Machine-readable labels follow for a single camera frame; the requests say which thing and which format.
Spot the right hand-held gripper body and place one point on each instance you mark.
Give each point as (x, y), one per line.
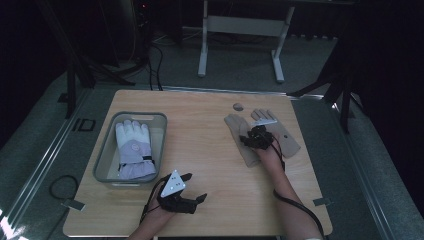
(263, 136)

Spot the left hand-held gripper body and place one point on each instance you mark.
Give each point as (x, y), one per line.
(173, 186)

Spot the plain beige knit glove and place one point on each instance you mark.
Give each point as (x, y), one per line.
(236, 128)

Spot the beige knit glove with button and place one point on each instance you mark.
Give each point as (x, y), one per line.
(290, 145)

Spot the purple and white ski glove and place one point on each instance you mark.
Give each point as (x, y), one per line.
(135, 150)

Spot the grey plastic basin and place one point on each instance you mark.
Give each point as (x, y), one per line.
(106, 156)

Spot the person's right hand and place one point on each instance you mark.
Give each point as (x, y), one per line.
(270, 158)

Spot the person's left hand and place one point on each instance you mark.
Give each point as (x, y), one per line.
(160, 213)

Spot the grey tape piece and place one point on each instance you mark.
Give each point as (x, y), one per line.
(321, 201)

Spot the black metal stand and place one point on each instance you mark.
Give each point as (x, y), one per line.
(345, 100)

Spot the grey floor plate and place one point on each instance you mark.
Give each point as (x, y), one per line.
(73, 204)

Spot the black floor marking tape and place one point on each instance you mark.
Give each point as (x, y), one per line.
(76, 124)

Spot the black tripod stand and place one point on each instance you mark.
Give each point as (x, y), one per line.
(70, 86)

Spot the white desk frame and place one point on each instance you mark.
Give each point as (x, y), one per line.
(245, 26)

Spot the metal floor rail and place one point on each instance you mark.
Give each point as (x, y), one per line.
(43, 160)
(363, 186)

